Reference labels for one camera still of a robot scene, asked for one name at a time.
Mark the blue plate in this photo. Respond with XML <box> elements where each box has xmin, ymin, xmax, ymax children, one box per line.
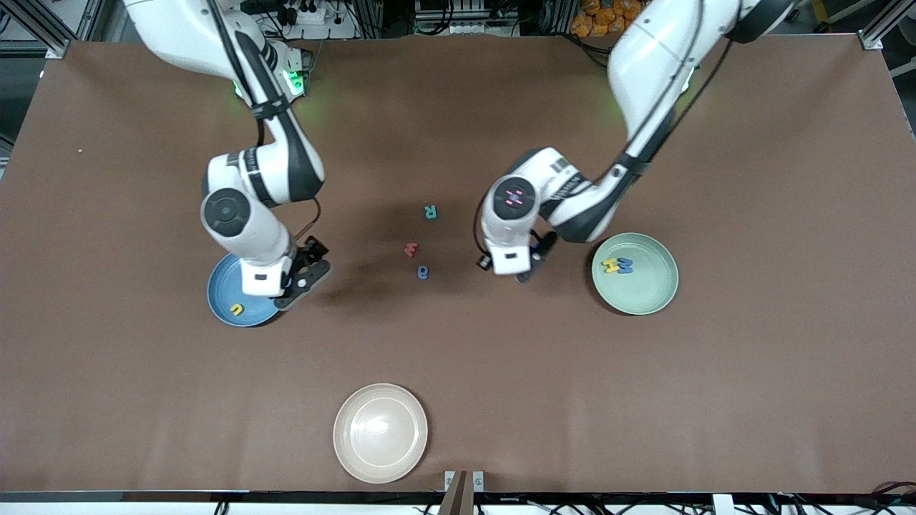
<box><xmin>206</xmin><ymin>252</ymin><xmax>283</xmax><ymax>328</ymax></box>

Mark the green plate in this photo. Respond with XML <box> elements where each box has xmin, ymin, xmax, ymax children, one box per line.
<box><xmin>591</xmin><ymin>232</ymin><xmax>679</xmax><ymax>316</ymax></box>

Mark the beige plate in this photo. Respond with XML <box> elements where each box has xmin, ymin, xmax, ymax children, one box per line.
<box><xmin>333</xmin><ymin>383</ymin><xmax>429</xmax><ymax>484</ymax></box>

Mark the grey base connector box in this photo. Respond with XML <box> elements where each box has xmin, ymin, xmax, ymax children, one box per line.
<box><xmin>283</xmin><ymin>47</ymin><xmax>313</xmax><ymax>98</ymax></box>

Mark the grey power strip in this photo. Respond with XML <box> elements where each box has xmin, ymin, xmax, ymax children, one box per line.
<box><xmin>414</xmin><ymin>0</ymin><xmax>517</xmax><ymax>36</ymax></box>

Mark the pile of orange packets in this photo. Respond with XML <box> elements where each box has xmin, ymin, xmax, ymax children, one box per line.
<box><xmin>570</xmin><ymin>0</ymin><xmax>648</xmax><ymax>38</ymax></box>

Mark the white power strip with plugs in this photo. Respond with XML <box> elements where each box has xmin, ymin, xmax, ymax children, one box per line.
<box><xmin>285</xmin><ymin>0</ymin><xmax>359</xmax><ymax>40</ymax></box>

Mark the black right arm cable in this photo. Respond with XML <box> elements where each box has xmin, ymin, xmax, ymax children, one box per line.
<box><xmin>204</xmin><ymin>0</ymin><xmax>323</xmax><ymax>244</ymax></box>

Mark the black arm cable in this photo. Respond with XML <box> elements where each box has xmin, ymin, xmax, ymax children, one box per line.
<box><xmin>204</xmin><ymin>0</ymin><xmax>323</xmax><ymax>244</ymax></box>
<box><xmin>472</xmin><ymin>39</ymin><xmax>734</xmax><ymax>258</ymax></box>

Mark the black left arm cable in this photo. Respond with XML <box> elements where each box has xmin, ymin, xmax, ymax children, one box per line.
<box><xmin>472</xmin><ymin>39</ymin><xmax>734</xmax><ymax>258</ymax></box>

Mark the small metal bracket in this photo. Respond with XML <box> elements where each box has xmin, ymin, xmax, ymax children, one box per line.
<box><xmin>444</xmin><ymin>470</ymin><xmax>485</xmax><ymax>494</ymax></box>

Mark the aluminium frame post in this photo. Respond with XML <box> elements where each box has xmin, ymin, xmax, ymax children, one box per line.
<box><xmin>0</xmin><ymin>0</ymin><xmax>97</xmax><ymax>59</ymax></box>
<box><xmin>859</xmin><ymin>0</ymin><xmax>916</xmax><ymax>51</ymax></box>

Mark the black cable bundle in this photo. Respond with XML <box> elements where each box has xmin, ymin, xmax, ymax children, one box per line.
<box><xmin>844</xmin><ymin>481</ymin><xmax>916</xmax><ymax>515</ymax></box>

